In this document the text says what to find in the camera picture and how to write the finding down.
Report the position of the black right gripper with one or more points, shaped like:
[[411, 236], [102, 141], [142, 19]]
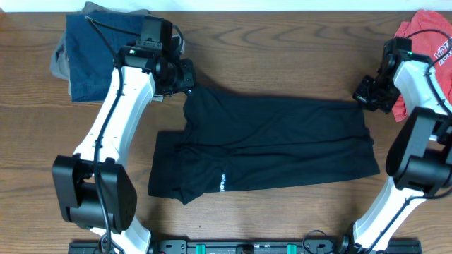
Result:
[[366, 92]]

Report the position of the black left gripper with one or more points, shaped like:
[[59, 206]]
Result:
[[186, 80]]

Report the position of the black t-shirt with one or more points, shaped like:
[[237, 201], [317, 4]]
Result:
[[236, 142]]

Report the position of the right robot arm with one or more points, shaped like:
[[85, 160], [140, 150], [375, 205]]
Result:
[[418, 163]]

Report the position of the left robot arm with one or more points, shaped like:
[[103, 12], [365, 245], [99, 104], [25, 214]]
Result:
[[92, 187]]

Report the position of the red printed t-shirt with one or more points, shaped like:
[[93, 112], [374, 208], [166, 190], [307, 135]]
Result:
[[432, 44]]

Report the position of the folded navy blue trousers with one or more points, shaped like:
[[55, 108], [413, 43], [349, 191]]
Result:
[[90, 61]]

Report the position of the folded khaki beige trousers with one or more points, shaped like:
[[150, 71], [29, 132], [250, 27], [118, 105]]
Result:
[[59, 64]]

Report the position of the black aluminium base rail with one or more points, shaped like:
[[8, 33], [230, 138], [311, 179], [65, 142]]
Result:
[[274, 247]]

